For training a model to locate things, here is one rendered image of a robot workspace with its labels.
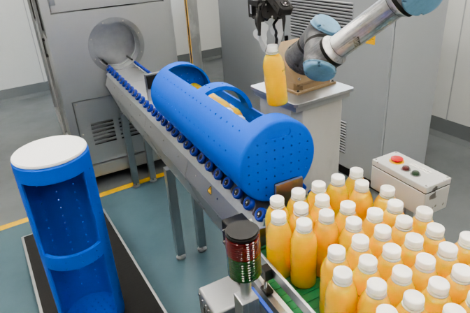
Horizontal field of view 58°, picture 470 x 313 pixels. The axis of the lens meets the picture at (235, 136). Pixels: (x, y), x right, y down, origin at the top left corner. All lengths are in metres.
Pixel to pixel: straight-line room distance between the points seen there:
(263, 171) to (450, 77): 3.04
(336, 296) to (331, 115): 1.00
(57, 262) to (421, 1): 1.61
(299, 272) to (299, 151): 0.41
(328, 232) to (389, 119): 1.97
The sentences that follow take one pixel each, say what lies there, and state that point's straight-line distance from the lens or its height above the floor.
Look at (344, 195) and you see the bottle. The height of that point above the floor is 1.04.
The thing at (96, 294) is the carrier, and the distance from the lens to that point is 2.37.
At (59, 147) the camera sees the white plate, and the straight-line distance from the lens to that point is 1.80.
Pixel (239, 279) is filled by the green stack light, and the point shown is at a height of 1.17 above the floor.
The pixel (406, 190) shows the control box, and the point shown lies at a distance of 1.30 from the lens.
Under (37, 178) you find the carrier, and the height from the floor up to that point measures 0.99.
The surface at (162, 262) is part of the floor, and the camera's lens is 2.68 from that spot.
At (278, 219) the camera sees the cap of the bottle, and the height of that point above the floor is 1.09.
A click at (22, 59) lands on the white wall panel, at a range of 6.22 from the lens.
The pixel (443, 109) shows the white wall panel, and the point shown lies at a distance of 4.28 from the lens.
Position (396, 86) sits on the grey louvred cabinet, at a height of 0.81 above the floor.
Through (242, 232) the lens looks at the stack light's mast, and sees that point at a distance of 0.77.
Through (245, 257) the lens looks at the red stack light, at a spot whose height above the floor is 1.22.
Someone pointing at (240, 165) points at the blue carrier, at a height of 1.12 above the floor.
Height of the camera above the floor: 1.73
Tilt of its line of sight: 25 degrees down
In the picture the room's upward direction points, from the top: 4 degrees counter-clockwise
